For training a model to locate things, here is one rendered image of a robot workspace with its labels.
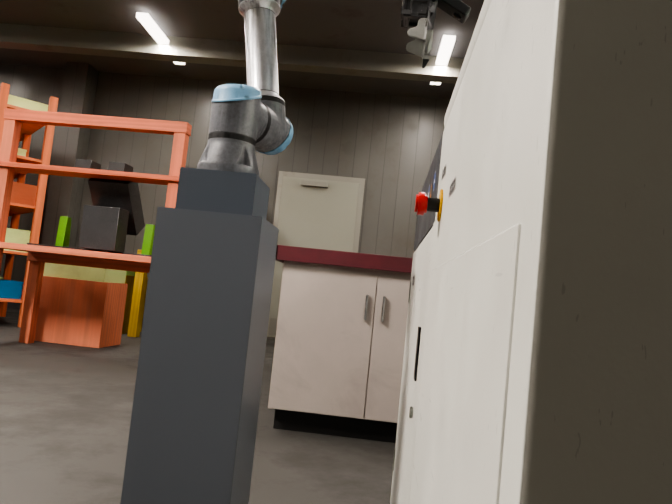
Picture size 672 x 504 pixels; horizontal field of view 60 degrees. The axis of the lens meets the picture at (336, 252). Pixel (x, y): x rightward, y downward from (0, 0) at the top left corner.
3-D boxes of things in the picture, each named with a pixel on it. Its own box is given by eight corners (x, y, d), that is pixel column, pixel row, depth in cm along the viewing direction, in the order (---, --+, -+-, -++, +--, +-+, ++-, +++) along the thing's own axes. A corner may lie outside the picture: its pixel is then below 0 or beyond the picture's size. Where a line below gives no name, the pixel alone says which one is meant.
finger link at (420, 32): (405, 53, 135) (408, 23, 138) (430, 55, 134) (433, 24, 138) (406, 44, 132) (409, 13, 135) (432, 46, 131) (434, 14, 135)
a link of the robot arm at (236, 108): (197, 132, 140) (203, 77, 141) (229, 147, 152) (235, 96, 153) (238, 130, 135) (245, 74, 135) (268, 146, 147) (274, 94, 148)
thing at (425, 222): (414, 250, 166) (419, 195, 167) (429, 252, 166) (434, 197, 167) (432, 223, 104) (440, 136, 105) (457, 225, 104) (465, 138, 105)
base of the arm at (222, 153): (188, 168, 135) (193, 126, 135) (206, 181, 150) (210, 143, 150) (251, 174, 134) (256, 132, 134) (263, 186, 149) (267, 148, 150)
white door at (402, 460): (389, 493, 163) (411, 252, 168) (397, 494, 163) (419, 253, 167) (393, 621, 98) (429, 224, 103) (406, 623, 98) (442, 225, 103)
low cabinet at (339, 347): (774, 492, 244) (784, 294, 249) (254, 430, 258) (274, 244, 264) (597, 407, 431) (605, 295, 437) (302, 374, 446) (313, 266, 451)
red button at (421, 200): (413, 221, 93) (415, 190, 94) (437, 224, 93) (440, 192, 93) (414, 217, 88) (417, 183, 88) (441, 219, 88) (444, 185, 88)
